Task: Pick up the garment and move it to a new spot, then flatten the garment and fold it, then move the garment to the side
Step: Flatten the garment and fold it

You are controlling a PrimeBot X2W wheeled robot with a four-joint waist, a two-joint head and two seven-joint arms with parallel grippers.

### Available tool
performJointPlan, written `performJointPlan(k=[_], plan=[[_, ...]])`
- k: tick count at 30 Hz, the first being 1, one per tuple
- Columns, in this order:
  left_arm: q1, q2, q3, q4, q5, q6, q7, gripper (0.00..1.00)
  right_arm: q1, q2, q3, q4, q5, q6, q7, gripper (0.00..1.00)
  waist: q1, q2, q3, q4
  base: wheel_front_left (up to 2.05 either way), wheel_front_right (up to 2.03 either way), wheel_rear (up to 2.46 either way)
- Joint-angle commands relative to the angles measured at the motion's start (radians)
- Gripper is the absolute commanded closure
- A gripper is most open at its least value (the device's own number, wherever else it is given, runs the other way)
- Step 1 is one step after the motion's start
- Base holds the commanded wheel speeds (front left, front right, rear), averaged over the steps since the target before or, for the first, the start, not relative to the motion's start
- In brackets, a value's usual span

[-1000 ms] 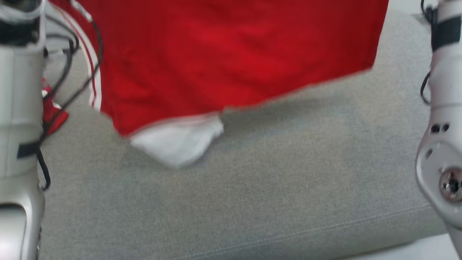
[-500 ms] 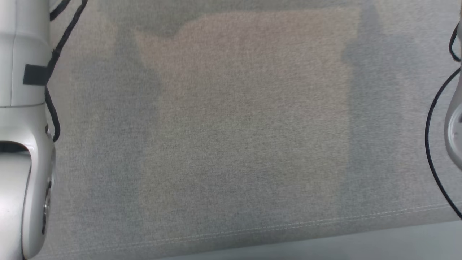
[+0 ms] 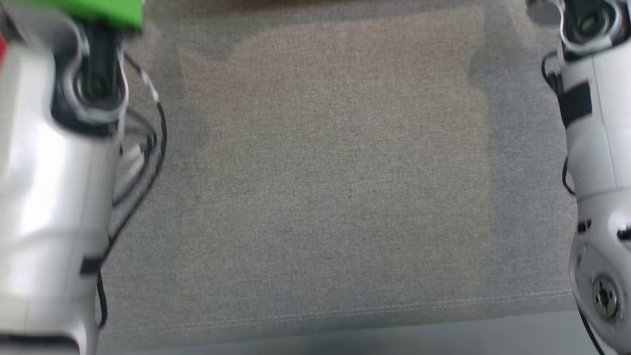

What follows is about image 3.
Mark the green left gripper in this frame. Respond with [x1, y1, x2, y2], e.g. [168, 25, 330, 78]
[0, 0, 144, 31]

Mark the grey fabric sofa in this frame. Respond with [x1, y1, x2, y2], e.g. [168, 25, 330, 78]
[0, 0, 631, 351]

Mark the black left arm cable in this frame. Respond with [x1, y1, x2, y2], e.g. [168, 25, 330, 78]
[96, 52, 169, 331]

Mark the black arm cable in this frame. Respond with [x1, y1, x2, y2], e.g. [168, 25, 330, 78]
[96, 52, 169, 331]
[541, 52, 577, 195]

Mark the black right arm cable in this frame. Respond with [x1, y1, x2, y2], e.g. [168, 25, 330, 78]
[541, 52, 577, 195]

